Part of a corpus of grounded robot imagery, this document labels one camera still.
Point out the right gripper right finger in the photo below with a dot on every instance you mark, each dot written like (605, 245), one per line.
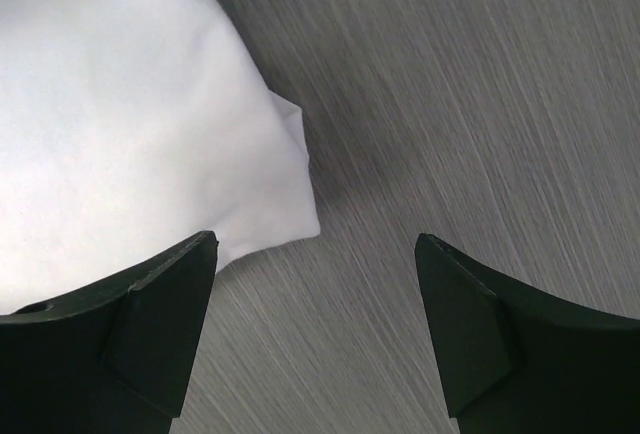
(515, 359)

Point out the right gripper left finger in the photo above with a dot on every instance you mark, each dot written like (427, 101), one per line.
(115, 356)

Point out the white robot-print t-shirt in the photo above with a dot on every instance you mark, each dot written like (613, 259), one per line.
(128, 126)

